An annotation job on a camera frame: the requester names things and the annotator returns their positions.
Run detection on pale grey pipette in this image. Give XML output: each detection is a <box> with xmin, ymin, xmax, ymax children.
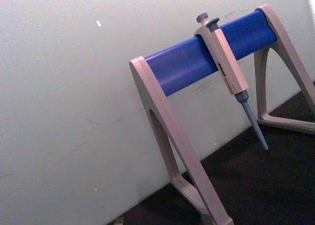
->
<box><xmin>193</xmin><ymin>12</ymin><xmax>270</xmax><ymax>152</ymax></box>

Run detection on pipette stand with blue bar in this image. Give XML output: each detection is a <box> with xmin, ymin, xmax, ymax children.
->
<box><xmin>128</xmin><ymin>4</ymin><xmax>315</xmax><ymax>225</ymax></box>

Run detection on black table cloth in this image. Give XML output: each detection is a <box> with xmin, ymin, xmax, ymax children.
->
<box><xmin>107</xmin><ymin>81</ymin><xmax>315</xmax><ymax>225</ymax></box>

